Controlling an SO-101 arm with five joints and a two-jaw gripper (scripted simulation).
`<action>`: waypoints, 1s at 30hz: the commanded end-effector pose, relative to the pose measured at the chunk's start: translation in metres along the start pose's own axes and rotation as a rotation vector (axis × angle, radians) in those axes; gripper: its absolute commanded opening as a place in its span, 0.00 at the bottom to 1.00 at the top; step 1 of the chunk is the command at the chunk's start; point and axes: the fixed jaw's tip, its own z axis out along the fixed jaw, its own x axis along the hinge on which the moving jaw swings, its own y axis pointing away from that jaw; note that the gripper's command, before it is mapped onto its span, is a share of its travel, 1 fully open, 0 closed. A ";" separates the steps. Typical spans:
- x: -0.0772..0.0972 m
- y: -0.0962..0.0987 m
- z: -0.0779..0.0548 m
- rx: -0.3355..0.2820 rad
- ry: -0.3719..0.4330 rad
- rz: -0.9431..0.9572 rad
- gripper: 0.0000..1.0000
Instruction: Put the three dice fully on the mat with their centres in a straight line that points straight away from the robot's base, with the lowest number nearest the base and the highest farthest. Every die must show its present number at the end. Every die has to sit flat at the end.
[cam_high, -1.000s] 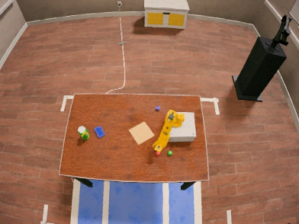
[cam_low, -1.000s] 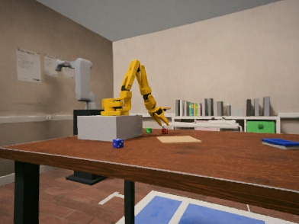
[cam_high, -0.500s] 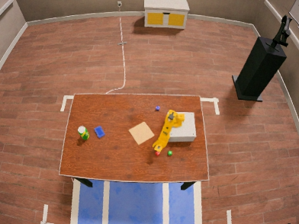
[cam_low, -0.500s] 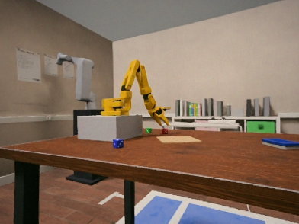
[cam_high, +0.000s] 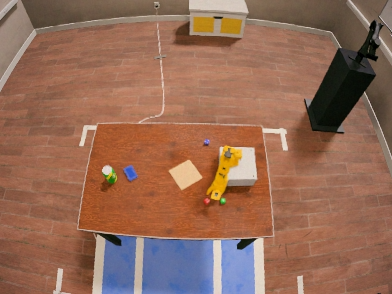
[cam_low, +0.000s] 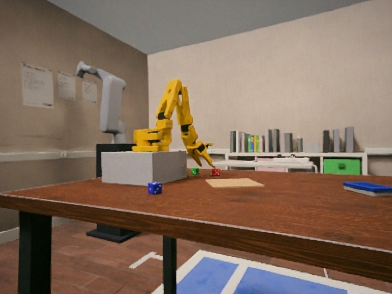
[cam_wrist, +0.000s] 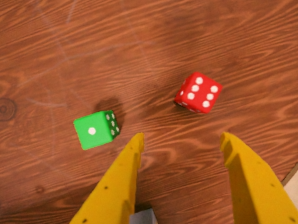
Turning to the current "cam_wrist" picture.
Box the beige flat mat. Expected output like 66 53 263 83
281 164 298 209

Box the green die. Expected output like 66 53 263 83
75 110 120 149

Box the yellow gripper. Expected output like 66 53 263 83
69 132 298 224

